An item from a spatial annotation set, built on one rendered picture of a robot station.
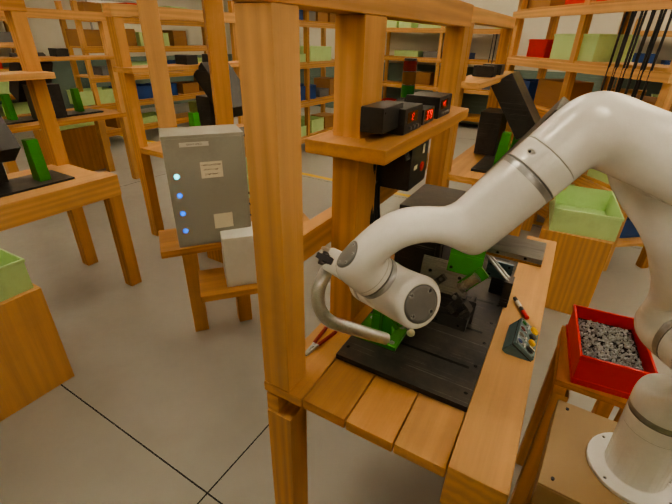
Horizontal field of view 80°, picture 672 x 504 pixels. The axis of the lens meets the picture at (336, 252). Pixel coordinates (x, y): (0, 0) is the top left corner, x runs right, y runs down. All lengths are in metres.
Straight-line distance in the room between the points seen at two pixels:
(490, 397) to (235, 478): 1.30
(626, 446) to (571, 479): 0.14
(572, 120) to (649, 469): 0.78
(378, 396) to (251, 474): 1.06
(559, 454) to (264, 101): 1.05
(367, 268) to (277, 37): 0.48
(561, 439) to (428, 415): 0.33
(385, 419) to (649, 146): 0.87
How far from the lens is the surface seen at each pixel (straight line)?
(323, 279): 0.87
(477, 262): 1.47
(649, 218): 0.83
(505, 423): 1.25
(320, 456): 2.20
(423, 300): 0.62
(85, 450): 2.50
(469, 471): 1.13
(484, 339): 1.49
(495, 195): 0.61
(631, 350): 1.74
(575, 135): 0.63
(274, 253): 0.98
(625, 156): 0.67
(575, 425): 1.29
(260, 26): 0.87
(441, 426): 1.21
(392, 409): 1.22
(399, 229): 0.58
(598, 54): 4.60
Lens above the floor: 1.80
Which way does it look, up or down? 28 degrees down
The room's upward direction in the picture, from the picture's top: 1 degrees clockwise
